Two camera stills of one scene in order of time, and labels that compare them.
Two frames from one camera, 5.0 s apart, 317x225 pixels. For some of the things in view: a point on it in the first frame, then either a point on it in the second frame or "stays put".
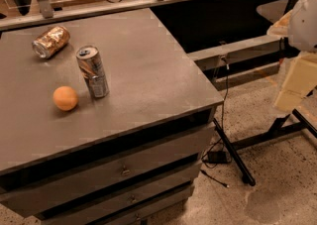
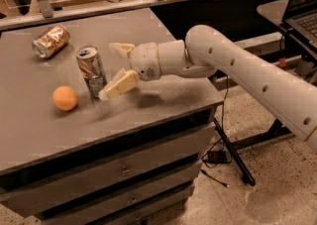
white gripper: (304, 26) -> (145, 59)
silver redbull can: (93, 69) stays put
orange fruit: (65, 98) stays put
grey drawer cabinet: (129, 158) stays put
